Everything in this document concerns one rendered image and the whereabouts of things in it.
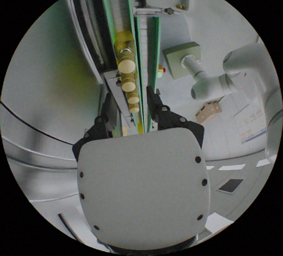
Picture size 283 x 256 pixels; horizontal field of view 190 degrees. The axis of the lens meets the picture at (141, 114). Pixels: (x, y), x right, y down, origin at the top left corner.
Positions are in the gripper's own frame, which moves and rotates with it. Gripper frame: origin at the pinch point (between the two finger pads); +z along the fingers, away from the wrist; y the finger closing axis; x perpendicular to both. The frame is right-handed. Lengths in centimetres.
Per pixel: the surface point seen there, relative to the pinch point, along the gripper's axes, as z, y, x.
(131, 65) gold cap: 8.7, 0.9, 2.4
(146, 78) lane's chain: 43.5, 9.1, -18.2
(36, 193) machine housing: -13.5, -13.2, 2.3
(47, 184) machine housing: -11.4, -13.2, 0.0
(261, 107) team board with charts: 4, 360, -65
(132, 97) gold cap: 11.4, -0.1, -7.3
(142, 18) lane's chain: 33.8, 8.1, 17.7
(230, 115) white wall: 92, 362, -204
